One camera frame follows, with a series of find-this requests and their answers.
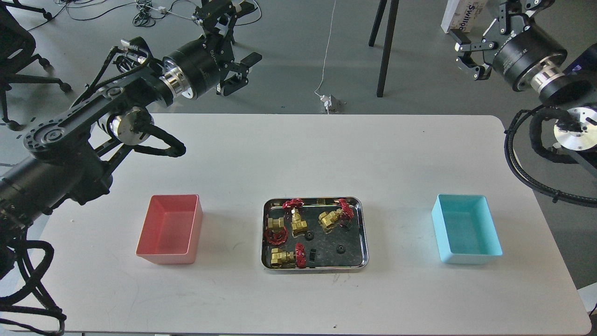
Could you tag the black office chair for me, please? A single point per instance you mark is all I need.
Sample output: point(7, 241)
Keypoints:
point(17, 52)

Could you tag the brass valve red handle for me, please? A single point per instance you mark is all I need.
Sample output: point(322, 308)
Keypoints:
point(276, 233)

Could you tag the brass valve bottom left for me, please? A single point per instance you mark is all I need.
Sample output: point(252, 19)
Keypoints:
point(280, 257)

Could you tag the white cardboard box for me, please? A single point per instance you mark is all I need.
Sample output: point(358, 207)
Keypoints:
point(461, 14)

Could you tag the small black gear upper right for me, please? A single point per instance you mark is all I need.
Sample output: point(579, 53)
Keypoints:
point(346, 225)

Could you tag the pink plastic box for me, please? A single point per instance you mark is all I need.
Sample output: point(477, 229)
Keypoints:
point(171, 229)

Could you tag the blue plastic box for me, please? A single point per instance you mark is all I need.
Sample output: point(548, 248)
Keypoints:
point(465, 230)

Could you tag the brass valve top centre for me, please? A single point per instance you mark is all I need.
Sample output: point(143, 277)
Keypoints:
point(292, 210)

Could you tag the metal tray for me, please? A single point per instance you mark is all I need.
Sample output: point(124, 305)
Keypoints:
point(327, 260)

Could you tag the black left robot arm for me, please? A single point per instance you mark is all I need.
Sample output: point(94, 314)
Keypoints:
point(74, 155)

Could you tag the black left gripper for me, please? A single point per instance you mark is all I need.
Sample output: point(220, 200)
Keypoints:
point(196, 67)

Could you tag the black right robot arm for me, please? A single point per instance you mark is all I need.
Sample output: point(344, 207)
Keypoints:
point(562, 129)

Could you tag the brass valve top right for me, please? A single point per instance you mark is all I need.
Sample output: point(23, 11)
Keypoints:
point(330, 220)

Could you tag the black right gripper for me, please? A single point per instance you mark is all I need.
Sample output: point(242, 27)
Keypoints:
point(524, 51)

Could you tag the black table leg right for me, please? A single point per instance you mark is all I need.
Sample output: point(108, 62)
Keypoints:
point(388, 39)

